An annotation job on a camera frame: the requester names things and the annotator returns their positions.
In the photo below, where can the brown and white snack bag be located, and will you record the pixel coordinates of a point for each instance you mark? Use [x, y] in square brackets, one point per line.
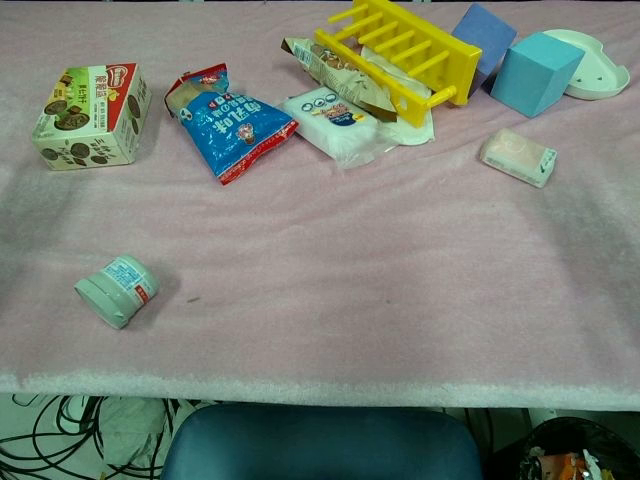
[340, 75]

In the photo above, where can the pale green cream jar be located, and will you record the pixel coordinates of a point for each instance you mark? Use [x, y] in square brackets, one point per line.
[117, 292]

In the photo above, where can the green cookie box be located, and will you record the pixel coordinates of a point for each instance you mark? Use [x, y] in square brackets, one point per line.
[85, 120]

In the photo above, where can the purple foam cube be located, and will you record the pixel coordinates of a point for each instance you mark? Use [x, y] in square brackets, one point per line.
[487, 35]

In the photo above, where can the light blue foam cube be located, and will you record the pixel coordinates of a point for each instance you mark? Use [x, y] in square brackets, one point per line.
[532, 75]

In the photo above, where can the pink fleece table cloth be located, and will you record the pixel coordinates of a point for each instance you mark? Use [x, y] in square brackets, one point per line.
[320, 260]

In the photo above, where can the blue chair back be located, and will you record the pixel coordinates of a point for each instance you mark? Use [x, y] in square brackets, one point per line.
[320, 445]

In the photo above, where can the yellow plastic rack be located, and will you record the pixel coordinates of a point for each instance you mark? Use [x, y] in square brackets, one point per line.
[415, 50]

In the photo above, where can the blue and red snack bag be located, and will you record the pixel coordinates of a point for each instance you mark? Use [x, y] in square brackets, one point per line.
[235, 132]

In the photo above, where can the black trash bin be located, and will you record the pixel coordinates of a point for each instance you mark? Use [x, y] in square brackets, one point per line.
[580, 452]

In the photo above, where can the white plastic soap dish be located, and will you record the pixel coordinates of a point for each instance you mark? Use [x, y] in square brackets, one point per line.
[597, 75]

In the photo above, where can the white plastic bag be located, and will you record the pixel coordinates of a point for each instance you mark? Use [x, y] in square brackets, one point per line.
[132, 430]

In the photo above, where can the white tissue pack blue print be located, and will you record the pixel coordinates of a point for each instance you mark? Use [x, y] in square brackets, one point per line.
[332, 122]

